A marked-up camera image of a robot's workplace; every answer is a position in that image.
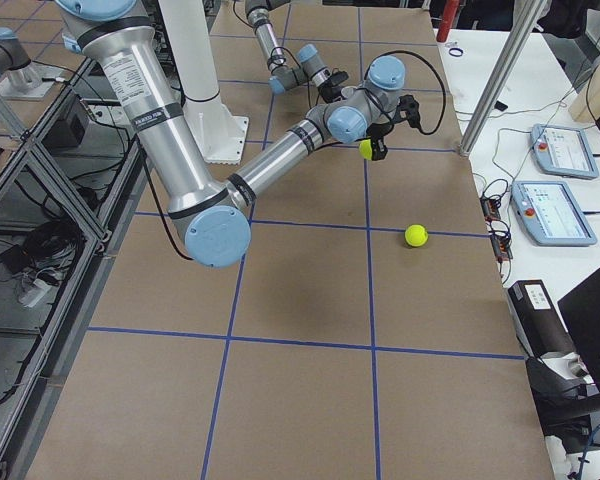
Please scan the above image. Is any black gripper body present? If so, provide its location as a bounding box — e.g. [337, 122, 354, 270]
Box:
[366, 121, 395, 140]
[318, 70, 349, 100]

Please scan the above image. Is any yellow Wilson tennis ball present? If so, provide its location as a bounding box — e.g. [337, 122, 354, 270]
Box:
[358, 139, 373, 161]

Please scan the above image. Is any yellow Roland Garros tennis ball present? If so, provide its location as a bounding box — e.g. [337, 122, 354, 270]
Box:
[404, 224, 429, 248]

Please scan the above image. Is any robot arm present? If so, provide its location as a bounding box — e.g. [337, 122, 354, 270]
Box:
[244, 0, 349, 103]
[58, 1, 406, 268]

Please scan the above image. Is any small black square device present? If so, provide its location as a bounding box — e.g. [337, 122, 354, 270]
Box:
[494, 101, 508, 112]

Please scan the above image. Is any red bottle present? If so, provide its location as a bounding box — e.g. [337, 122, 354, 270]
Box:
[436, 0, 460, 43]

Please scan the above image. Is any orange black electronics board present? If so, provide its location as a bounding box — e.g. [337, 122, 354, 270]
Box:
[480, 195, 513, 263]

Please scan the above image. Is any near blue teach pendant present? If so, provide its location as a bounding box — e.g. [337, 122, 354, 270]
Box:
[511, 181, 597, 247]

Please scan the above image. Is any blue teach pendant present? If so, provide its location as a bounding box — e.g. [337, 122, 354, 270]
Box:
[511, 181, 597, 247]
[531, 124, 599, 180]

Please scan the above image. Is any far blue teach pendant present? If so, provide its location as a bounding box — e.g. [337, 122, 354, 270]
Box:
[531, 124, 599, 180]

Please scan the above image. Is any black box with label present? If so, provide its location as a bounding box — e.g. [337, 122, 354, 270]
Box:
[507, 279, 575, 359]

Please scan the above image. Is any black monitor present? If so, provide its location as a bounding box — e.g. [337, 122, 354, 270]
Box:
[558, 268, 600, 388]

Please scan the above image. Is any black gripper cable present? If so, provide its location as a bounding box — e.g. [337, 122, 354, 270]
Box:
[379, 49, 449, 135]

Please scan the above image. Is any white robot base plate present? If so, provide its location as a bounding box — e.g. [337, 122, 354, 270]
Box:
[183, 98, 249, 165]

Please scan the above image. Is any white camera mast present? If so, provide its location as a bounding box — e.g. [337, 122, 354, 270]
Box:
[158, 0, 220, 103]

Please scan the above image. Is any grey aluminium frame post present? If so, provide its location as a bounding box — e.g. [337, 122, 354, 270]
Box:
[459, 0, 546, 157]

